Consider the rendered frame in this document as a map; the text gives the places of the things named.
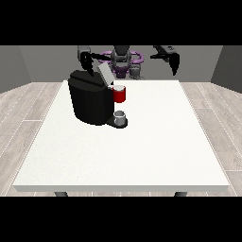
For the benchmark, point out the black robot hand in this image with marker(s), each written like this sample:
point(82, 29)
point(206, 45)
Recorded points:
point(85, 61)
point(174, 61)

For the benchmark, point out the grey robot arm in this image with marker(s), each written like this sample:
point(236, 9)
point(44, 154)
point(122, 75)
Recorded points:
point(165, 48)
point(83, 49)

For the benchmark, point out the pale grey machine lid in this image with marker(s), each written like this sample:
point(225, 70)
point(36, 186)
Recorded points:
point(106, 74)

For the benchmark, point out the black coffee machine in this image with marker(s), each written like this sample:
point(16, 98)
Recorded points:
point(89, 99)

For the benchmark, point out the small grey coffee pod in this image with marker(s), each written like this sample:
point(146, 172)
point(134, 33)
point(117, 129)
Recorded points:
point(134, 72)

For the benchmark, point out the red pod holder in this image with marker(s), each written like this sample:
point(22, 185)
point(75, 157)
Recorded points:
point(119, 95)

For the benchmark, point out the grey robot trunk purple rings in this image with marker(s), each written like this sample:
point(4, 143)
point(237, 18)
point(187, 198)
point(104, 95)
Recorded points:
point(121, 60)

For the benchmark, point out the small grey cup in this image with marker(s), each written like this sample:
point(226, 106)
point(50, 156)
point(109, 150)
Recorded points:
point(120, 118)

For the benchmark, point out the dark table leg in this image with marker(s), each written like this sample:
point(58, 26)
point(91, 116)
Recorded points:
point(181, 193)
point(61, 193)

